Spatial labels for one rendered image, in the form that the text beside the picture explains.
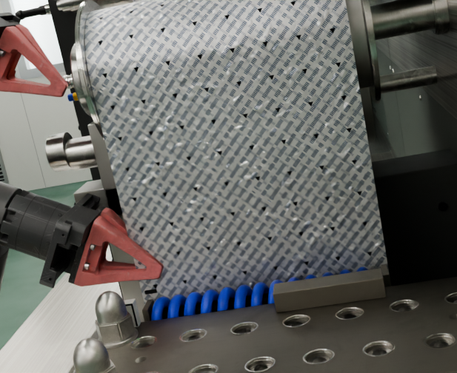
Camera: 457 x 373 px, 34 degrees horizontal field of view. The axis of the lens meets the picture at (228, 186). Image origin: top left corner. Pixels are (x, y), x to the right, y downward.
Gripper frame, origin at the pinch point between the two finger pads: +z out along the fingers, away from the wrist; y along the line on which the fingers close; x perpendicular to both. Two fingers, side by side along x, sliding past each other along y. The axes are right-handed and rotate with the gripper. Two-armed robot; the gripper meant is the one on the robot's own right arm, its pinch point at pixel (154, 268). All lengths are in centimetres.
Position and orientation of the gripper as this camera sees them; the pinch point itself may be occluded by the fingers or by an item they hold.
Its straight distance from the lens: 73.0
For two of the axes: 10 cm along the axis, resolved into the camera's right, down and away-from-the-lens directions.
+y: -1.1, 2.5, -9.6
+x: 3.2, -9.1, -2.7
